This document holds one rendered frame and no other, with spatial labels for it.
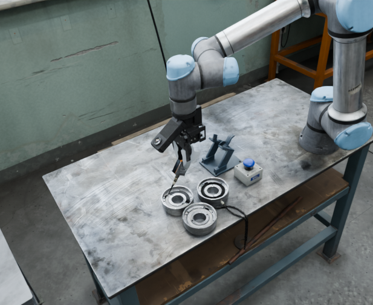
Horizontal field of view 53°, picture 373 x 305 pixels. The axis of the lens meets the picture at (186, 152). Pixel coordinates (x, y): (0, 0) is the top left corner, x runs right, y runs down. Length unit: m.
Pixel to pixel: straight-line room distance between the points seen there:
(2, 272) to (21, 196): 1.36
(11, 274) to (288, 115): 1.22
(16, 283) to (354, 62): 1.21
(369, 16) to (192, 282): 0.97
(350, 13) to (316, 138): 0.54
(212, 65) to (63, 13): 1.61
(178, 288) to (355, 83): 0.87
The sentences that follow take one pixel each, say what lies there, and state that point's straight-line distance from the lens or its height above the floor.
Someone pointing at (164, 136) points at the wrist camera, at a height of 1.08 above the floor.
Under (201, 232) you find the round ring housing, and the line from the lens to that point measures 1.13.
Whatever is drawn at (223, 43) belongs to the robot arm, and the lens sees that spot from 1.13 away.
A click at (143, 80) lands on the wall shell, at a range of 2.87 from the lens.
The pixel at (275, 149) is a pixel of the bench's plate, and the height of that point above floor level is 0.80.
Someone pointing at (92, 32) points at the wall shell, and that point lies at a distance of 2.59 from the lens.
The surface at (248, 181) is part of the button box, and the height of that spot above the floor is 0.82.
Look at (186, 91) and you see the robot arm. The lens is 1.01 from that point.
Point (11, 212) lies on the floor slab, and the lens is 2.63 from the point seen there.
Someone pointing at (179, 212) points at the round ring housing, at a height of 0.82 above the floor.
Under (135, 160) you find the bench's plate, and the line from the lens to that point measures 1.44.
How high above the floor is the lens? 1.70
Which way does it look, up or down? 39 degrees down
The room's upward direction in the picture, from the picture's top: 4 degrees counter-clockwise
